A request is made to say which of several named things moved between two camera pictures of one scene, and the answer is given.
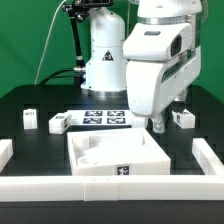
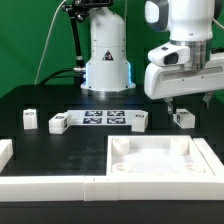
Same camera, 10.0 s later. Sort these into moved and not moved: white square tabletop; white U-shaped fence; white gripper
Moved: white gripper; white square tabletop
Not moved: white U-shaped fence
